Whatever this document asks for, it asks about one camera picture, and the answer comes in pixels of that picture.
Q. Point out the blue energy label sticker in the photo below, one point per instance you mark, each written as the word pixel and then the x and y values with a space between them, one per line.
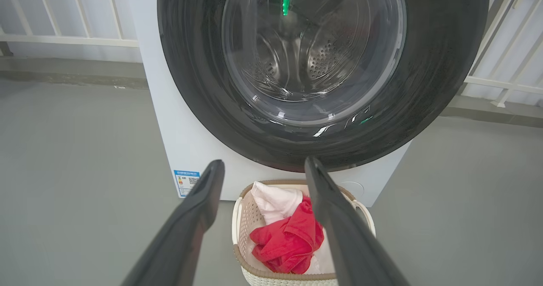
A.
pixel 186 183

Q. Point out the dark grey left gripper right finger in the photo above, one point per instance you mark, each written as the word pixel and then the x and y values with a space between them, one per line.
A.
pixel 352 243

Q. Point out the round white filter cover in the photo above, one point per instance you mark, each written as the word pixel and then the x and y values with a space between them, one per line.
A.
pixel 354 189

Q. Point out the white metal railing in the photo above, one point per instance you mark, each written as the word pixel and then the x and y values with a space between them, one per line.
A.
pixel 63 40
pixel 500 83

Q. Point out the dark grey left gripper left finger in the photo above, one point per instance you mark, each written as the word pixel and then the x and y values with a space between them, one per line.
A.
pixel 182 239

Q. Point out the white front-load washing machine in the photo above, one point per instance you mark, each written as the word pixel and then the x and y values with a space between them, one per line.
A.
pixel 178 129

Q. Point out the cream perforated basket brown rim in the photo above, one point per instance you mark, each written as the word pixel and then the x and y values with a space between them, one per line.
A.
pixel 246 218

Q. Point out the red garment with white print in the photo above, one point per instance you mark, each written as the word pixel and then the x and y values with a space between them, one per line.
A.
pixel 288 239

